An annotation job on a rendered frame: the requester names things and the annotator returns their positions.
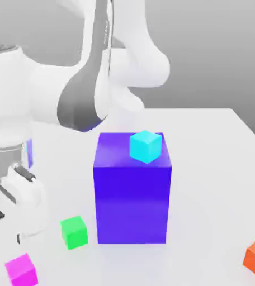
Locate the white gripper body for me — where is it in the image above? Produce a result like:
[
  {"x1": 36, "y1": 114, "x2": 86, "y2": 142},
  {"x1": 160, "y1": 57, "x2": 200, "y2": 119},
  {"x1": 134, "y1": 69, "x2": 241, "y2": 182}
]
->
[{"x1": 0, "y1": 178, "x2": 49, "y2": 245}]

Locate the small cyan cube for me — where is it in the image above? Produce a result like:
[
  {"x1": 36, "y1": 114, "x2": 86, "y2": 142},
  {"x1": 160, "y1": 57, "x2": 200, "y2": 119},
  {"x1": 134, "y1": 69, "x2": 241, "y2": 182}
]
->
[{"x1": 129, "y1": 130, "x2": 163, "y2": 165}]

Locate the small magenta cube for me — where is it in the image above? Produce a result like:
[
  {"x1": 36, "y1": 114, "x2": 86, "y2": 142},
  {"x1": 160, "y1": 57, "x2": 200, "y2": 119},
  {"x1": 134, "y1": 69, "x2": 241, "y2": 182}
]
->
[{"x1": 4, "y1": 252, "x2": 39, "y2": 286}]

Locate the small green cube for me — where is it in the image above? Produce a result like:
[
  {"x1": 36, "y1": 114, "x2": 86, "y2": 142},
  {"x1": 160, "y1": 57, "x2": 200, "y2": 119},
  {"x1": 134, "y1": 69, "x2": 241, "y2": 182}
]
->
[{"x1": 60, "y1": 215, "x2": 89, "y2": 251}]

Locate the large purple box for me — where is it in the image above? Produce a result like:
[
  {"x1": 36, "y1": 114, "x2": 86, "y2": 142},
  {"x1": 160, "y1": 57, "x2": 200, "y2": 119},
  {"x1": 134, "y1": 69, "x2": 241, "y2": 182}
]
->
[{"x1": 93, "y1": 132, "x2": 172, "y2": 245}]

